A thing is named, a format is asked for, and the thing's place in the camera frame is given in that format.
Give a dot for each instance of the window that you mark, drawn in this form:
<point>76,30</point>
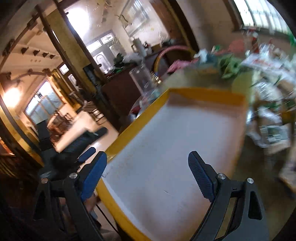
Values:
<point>261,14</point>

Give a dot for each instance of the pink cloth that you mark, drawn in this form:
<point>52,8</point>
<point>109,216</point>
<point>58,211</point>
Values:
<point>178,65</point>

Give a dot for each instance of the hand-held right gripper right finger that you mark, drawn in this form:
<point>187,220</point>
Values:
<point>201,178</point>

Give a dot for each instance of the white flat box red print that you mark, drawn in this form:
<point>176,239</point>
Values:
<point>259,61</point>

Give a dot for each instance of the wooden chairs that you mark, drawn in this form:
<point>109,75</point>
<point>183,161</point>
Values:
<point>60,118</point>

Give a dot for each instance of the pink round basket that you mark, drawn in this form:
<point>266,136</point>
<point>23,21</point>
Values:
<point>173,48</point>

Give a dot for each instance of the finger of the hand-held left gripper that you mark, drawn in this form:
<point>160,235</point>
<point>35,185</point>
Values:
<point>86,154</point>
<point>78,141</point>

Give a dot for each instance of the green plastic bag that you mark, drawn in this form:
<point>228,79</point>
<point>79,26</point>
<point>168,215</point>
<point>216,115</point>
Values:
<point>229,66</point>

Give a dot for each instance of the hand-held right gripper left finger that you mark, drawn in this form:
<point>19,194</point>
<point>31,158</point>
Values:
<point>92,179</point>

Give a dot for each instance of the white thermos jug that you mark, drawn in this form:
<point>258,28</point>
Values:
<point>140,47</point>

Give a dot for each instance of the dark wooden cabinet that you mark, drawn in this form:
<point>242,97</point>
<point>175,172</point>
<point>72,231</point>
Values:
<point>120,92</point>

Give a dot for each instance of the small white box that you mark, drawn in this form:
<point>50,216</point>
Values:
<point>201,55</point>

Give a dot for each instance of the yellow cardboard box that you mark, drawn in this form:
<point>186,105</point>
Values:
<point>173,139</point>

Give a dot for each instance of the clear glass jar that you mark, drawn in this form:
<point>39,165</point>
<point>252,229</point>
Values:
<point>143,78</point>

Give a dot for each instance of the wall lamp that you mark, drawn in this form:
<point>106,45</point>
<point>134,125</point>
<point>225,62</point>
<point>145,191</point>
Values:
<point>11,95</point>

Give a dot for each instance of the teal bag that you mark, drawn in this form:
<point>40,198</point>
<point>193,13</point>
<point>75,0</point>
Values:
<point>211,59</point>

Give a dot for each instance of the pile of snack packets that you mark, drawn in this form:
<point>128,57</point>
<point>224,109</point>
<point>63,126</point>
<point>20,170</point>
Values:
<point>272,132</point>

